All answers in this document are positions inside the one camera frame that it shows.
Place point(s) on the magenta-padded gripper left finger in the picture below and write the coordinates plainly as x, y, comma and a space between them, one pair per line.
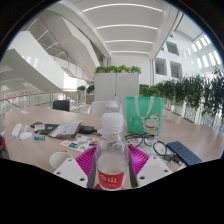
71, 171

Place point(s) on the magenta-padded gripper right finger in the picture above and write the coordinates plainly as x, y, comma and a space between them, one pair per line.
153, 170

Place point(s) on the clear red-labelled water bottle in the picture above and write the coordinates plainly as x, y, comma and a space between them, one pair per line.
111, 160

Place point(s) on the colourful sticker sheet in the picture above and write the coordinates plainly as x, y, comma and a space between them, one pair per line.
80, 143

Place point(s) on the dark blue keyboard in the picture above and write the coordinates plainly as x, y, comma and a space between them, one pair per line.
183, 152

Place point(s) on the white printed booklet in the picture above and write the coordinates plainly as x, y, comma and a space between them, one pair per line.
66, 130

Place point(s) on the black pouch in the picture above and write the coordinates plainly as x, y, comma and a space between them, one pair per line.
87, 129

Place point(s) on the black tablet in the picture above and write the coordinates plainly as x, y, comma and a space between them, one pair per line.
46, 129

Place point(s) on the green tote bag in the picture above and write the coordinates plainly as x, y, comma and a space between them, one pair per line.
140, 115

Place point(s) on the white computer mouse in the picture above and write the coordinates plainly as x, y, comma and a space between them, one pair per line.
25, 135

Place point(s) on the small white charger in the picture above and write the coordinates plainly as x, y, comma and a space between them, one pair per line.
26, 128

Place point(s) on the black chair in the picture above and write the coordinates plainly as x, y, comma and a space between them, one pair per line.
61, 105

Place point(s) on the white chair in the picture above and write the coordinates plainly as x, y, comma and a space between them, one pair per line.
98, 108

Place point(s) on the white power strip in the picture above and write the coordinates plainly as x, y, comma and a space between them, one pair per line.
16, 130

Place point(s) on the clear white-lidded shaker bottle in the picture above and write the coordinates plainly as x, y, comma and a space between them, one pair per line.
113, 106

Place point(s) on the white paper sheet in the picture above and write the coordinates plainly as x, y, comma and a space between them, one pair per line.
24, 112

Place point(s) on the plant shelf unit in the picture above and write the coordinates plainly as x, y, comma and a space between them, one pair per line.
150, 91

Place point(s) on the potted green plants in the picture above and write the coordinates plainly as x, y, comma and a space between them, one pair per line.
89, 89

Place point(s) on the green hedge along railing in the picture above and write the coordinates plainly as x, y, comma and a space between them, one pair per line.
193, 91

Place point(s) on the white tall cabinet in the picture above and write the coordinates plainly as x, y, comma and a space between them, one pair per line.
116, 88

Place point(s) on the green plants on cabinet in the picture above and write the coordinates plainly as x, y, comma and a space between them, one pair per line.
116, 69

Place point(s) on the ceiling light strips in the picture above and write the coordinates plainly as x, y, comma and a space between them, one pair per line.
126, 26

